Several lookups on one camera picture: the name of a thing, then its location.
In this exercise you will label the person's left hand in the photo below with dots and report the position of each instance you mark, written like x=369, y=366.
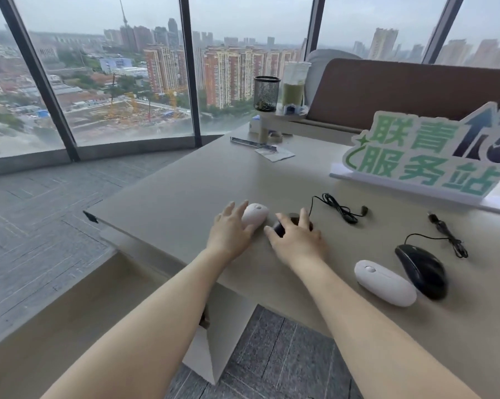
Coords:
x=227, y=236

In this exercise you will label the person's right thumb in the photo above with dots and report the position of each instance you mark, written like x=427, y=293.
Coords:
x=272, y=235

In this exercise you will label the small white box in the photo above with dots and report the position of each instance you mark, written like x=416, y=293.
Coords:
x=255, y=125

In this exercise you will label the clear ruler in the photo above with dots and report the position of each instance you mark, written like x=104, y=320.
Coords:
x=250, y=142

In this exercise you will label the black desk corner bracket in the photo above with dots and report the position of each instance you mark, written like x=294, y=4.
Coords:
x=90, y=217

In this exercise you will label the white desk leg panel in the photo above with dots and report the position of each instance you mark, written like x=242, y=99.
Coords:
x=223, y=332

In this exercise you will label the person's left forearm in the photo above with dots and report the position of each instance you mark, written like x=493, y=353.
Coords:
x=150, y=332

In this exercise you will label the dark window frame post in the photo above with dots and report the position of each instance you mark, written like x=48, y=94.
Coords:
x=315, y=24
x=37, y=78
x=443, y=29
x=190, y=70

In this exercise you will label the brown desk partition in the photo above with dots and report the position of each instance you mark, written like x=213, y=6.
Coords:
x=399, y=91

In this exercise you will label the plastic cup with green drink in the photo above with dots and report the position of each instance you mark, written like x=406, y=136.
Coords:
x=294, y=87

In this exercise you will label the green and white cutout sign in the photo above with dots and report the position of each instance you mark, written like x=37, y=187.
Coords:
x=420, y=157

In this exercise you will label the roll of tape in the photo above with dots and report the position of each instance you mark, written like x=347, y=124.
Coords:
x=276, y=137

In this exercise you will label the person's left thumb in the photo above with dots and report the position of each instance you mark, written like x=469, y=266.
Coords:
x=250, y=233

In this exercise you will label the white paper packet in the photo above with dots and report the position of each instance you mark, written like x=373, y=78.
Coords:
x=275, y=154

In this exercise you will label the small blue item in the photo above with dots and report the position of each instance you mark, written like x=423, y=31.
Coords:
x=293, y=109

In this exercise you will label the black mesh pen holder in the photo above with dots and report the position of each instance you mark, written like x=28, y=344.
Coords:
x=267, y=94

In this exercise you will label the person's right hand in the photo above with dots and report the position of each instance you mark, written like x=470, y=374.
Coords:
x=302, y=249

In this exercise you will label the grey chair back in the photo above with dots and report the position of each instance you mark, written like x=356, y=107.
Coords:
x=320, y=70

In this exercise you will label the person's right forearm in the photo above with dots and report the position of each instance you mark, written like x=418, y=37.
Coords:
x=374, y=340

